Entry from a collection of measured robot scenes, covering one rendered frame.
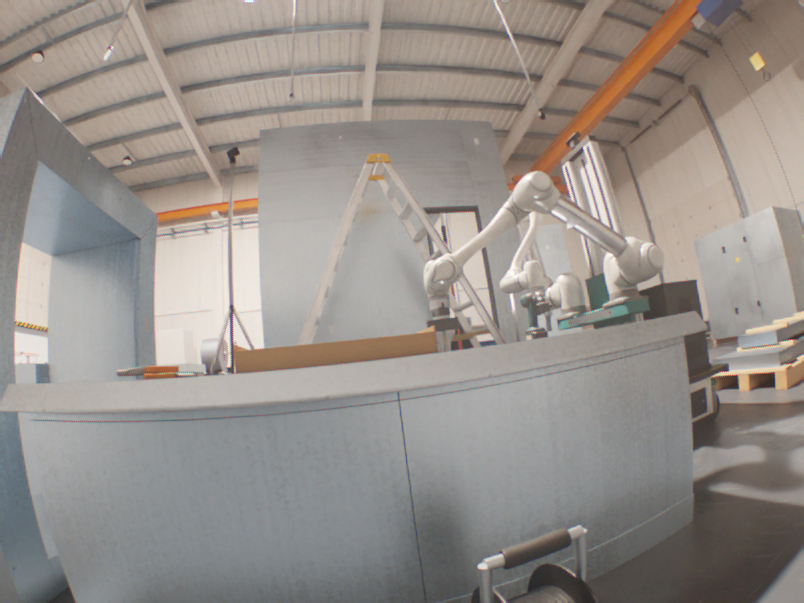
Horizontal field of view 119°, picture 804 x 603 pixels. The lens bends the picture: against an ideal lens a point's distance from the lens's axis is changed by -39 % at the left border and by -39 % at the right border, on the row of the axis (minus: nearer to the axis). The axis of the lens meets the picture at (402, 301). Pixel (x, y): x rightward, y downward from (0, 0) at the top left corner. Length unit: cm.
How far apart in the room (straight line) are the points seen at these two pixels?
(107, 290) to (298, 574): 169
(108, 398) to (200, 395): 20
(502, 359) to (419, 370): 17
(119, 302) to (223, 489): 145
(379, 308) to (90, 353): 243
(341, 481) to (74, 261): 193
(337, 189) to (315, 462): 332
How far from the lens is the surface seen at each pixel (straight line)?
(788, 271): 742
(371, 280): 355
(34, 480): 250
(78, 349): 222
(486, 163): 431
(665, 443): 117
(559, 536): 57
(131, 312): 201
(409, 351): 80
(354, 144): 413
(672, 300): 225
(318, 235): 368
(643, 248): 179
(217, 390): 71
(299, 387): 68
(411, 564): 85
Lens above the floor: 64
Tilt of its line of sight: 9 degrees up
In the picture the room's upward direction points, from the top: 7 degrees counter-clockwise
